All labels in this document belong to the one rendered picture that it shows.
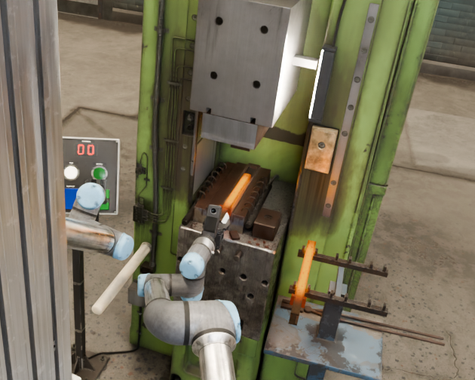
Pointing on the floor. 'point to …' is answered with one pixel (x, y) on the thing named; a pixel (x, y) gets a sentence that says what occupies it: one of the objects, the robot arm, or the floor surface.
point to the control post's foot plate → (93, 367)
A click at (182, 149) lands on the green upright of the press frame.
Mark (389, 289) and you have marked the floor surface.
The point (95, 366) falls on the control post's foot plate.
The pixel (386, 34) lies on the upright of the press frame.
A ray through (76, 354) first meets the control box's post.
